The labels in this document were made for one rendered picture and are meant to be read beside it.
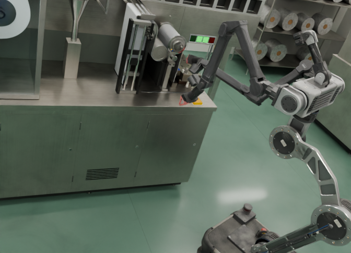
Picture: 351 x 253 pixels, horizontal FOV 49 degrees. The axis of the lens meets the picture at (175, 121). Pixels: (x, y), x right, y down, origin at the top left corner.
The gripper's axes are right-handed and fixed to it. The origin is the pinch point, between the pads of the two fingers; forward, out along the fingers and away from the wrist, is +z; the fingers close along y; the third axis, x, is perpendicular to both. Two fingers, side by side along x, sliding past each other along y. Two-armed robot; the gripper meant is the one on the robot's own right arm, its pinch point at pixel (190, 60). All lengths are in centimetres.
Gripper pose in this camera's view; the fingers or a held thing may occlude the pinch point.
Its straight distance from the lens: 294.2
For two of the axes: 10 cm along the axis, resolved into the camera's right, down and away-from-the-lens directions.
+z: -3.5, -2.0, 9.2
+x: 2.9, -9.5, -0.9
